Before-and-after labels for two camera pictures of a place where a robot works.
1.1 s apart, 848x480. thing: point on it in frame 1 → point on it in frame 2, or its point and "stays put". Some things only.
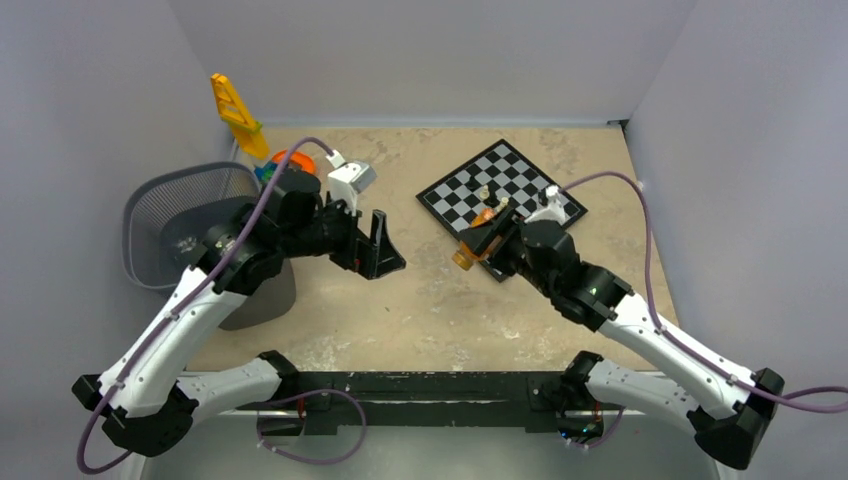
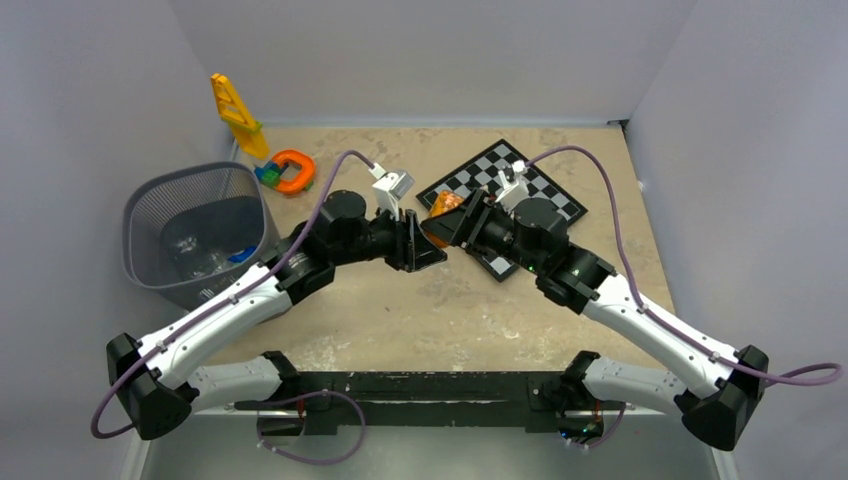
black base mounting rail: (529, 398) stays put
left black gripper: (371, 255) → (411, 248)
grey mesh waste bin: (166, 215) stays put
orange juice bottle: (464, 257) → (445, 200)
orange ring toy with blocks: (268, 171) stays put
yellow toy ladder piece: (247, 130) stays put
